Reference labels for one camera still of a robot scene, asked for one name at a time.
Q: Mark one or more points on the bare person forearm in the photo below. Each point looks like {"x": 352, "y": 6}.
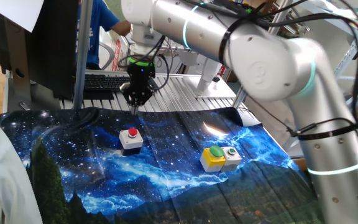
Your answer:
{"x": 121, "y": 28}

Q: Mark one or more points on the small green button white box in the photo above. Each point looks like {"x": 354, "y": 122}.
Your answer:
{"x": 233, "y": 160}

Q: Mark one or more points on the white carton red print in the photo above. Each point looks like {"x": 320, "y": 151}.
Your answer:
{"x": 116, "y": 57}

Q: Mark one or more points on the silver mounting plate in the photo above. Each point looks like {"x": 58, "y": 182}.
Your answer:
{"x": 222, "y": 91}

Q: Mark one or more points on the black computer monitor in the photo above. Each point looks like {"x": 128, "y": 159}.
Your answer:
{"x": 51, "y": 46}

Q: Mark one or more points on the red button white box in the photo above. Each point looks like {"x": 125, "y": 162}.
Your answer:
{"x": 130, "y": 141}

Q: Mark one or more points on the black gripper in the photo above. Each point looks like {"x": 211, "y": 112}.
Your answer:
{"x": 140, "y": 82}

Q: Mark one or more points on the person in blue shirt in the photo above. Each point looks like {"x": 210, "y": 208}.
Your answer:
{"x": 99, "y": 28}

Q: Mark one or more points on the vertical aluminium pole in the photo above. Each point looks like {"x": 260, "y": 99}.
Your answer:
{"x": 82, "y": 56}

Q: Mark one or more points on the starry night landscape tablecloth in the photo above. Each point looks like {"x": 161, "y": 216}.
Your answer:
{"x": 166, "y": 174}

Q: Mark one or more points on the small silver clip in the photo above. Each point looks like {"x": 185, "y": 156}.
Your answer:
{"x": 24, "y": 106}

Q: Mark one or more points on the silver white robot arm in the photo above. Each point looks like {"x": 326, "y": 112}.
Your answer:
{"x": 259, "y": 62}

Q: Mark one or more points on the black keyboard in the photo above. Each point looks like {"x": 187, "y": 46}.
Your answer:
{"x": 104, "y": 83}

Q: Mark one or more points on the white cloth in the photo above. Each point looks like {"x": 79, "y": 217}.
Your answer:
{"x": 14, "y": 186}

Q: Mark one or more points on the white paper sheet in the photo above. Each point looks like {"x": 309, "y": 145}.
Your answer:
{"x": 17, "y": 12}

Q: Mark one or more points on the green mushroom button yellow box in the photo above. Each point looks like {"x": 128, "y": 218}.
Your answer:
{"x": 211, "y": 160}

